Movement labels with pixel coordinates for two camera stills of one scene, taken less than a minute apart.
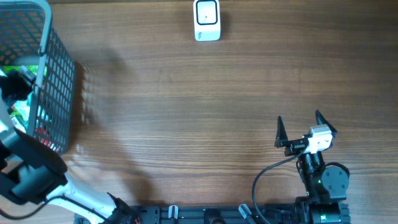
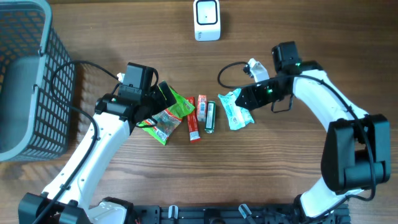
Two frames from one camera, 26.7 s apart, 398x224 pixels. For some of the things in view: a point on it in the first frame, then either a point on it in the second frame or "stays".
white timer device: [207, 20] stays
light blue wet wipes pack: [19, 113] → [237, 116]
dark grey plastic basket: [27, 29] stays
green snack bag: [32, 69] → [161, 127]
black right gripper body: [295, 147] → [270, 91]
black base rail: [232, 214] stays
